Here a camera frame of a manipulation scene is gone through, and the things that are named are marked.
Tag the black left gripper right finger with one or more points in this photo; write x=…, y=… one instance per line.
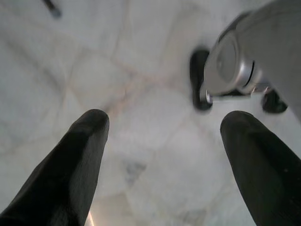
x=265, y=179

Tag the marble pattern folding table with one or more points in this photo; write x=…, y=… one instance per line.
x=53, y=9

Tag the black robot left foot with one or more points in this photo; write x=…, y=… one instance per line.
x=197, y=70

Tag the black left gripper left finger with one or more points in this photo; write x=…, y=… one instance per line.
x=58, y=179

